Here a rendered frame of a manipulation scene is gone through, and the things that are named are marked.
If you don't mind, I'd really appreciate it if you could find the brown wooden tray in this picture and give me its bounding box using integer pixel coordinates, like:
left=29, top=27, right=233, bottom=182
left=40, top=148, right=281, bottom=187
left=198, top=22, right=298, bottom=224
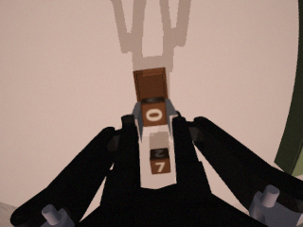
left=133, top=67, right=169, bottom=102

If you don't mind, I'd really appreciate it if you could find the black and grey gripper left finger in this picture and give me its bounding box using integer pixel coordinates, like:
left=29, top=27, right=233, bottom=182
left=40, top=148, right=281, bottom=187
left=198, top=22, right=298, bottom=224
left=10, top=102, right=143, bottom=227

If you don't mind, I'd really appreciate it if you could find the brown number cube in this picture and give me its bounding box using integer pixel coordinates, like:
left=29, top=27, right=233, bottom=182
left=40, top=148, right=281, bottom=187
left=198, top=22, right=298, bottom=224
left=140, top=96, right=168, bottom=127
left=150, top=148, right=170, bottom=175

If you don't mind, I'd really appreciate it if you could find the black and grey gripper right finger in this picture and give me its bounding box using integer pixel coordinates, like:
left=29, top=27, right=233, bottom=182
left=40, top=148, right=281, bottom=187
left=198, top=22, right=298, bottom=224
left=165, top=99, right=303, bottom=227

